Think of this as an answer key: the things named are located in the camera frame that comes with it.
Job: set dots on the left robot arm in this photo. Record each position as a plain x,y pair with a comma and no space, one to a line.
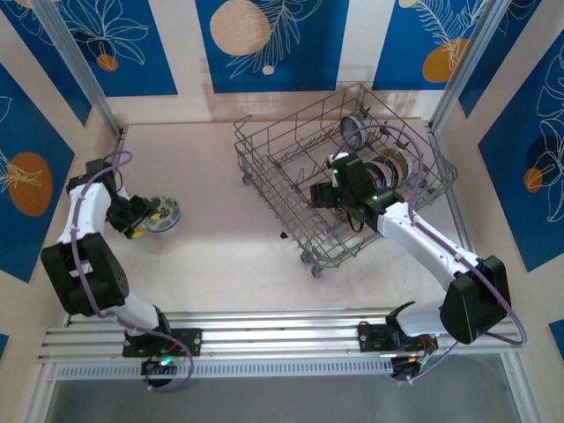
86,216

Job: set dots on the blue floral wall poster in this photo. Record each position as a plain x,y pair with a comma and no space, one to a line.
506,57
44,132
308,53
520,198
396,53
3,348
557,335
145,66
61,75

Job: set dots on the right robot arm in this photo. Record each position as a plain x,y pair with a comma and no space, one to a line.
418,233

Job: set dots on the aluminium frame post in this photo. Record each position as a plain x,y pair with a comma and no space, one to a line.
83,66
462,66

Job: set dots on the blue patterned bowl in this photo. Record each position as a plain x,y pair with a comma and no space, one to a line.
353,131

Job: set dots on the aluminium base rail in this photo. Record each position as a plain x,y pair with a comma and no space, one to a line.
273,335

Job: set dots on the green leaf pattern bowl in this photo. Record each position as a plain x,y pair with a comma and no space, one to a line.
167,213

